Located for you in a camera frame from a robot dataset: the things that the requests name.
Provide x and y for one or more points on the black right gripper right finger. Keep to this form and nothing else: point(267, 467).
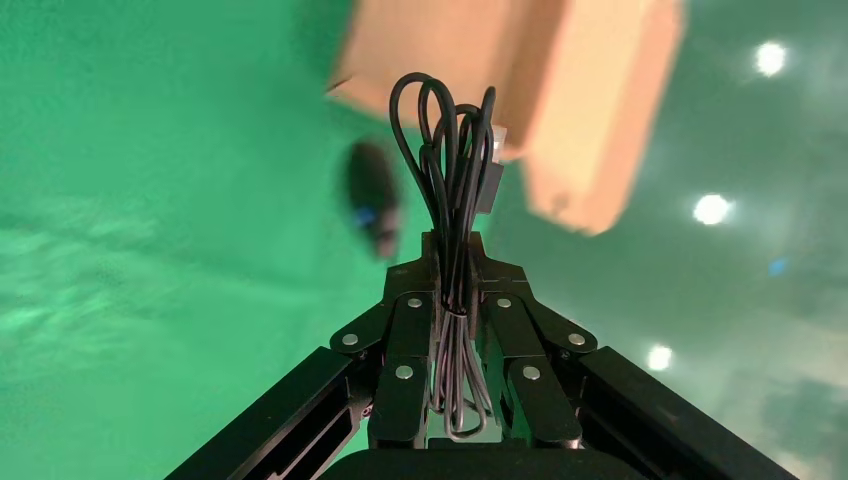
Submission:
point(530, 371)

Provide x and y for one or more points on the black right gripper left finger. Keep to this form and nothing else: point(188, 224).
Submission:
point(404, 344)

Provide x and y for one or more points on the open brown cardboard box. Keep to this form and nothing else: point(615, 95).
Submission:
point(583, 99)

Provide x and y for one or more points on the green table cloth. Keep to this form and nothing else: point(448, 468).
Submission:
point(166, 232)

